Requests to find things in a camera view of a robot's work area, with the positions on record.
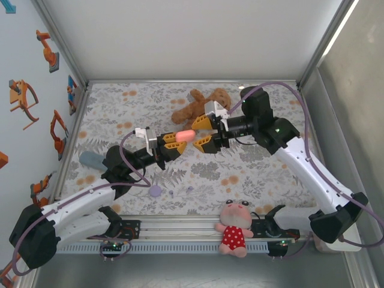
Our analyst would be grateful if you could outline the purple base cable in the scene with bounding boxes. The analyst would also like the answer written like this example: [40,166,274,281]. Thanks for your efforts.
[98,235,134,262]
[268,233,311,261]

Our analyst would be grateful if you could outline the pink plush toy dotted dress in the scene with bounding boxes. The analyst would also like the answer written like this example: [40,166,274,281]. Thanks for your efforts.
[215,199,255,258]

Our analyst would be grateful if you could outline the white slotted cable duct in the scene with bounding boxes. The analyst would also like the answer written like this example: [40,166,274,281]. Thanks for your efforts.
[58,241,269,254]

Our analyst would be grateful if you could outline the aluminium frame side rail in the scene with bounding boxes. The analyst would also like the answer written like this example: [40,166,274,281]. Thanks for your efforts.
[47,83,91,217]
[298,83,383,288]

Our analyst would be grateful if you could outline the brown teddy bear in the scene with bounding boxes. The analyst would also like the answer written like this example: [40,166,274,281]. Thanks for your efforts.
[170,88,233,136]

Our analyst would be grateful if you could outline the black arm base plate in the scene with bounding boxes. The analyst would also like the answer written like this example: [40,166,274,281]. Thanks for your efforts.
[118,220,142,241]
[251,218,301,241]

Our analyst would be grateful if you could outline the orange gripper claw sticker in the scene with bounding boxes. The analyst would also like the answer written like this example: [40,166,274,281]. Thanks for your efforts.
[8,79,40,131]

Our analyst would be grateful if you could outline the blue-grey glasses case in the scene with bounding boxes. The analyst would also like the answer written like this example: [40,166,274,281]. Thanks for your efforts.
[79,151,107,172]

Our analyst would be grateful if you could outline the blue orange machine sticker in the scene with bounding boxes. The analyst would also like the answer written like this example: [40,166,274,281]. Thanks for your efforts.
[66,74,79,116]

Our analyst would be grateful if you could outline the floral table mat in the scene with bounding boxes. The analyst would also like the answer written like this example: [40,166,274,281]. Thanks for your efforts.
[58,82,326,217]

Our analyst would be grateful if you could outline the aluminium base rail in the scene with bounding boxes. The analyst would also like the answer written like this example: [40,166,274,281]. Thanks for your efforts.
[83,214,304,242]

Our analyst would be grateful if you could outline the blue wall sticker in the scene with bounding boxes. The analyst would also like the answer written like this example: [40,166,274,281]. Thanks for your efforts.
[0,0,17,14]

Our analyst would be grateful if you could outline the aluminium frame back bar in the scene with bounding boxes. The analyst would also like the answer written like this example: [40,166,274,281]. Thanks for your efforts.
[86,79,301,85]

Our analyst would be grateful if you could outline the white tissue box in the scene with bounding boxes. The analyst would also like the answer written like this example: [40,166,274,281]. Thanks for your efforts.
[311,223,362,253]

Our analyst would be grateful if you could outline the pink earbud charging case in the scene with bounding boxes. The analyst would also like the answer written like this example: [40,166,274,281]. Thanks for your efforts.
[175,129,196,143]

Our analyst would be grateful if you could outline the black circuit board with leds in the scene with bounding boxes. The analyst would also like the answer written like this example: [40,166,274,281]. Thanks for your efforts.
[103,239,128,252]
[268,238,296,257]

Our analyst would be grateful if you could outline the aluminium frame post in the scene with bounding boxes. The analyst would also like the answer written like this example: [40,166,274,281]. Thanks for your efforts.
[29,0,91,88]
[296,0,362,89]

